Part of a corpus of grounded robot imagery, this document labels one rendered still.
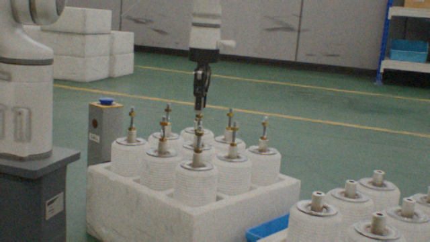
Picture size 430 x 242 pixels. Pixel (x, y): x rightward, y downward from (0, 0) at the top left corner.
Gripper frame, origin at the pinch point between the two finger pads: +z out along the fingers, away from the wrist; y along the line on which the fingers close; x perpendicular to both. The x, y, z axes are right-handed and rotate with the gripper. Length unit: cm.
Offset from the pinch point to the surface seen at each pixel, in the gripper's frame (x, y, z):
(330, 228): 29, 40, 13
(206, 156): 2.9, 3.8, 12.2
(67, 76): -128, -247, 33
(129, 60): -98, -315, 24
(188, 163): 0.0, 15.8, 10.5
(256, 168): 15.3, 2.6, 14.2
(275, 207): 21.0, 4.9, 22.9
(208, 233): 6.3, 23.6, 23.2
